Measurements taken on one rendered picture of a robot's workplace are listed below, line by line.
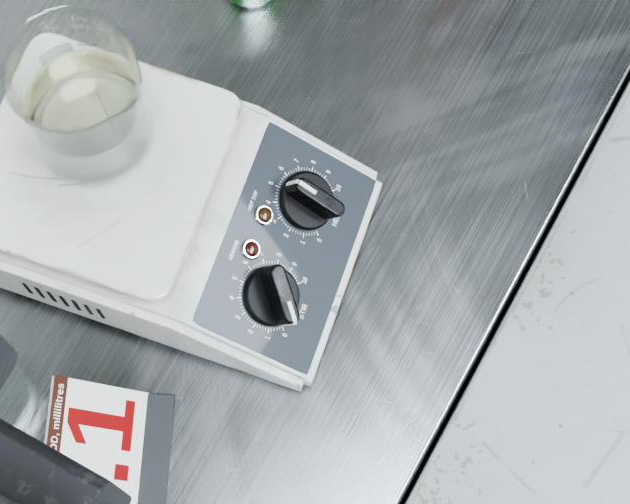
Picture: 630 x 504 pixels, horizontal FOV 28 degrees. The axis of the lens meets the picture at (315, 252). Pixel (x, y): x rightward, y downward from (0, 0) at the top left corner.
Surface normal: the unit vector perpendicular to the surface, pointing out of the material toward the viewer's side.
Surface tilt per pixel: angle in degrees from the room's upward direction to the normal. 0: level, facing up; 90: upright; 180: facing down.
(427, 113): 0
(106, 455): 40
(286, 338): 30
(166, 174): 0
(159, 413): 0
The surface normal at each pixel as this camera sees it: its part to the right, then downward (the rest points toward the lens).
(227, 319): 0.48, -0.09
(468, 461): 0.01, -0.29
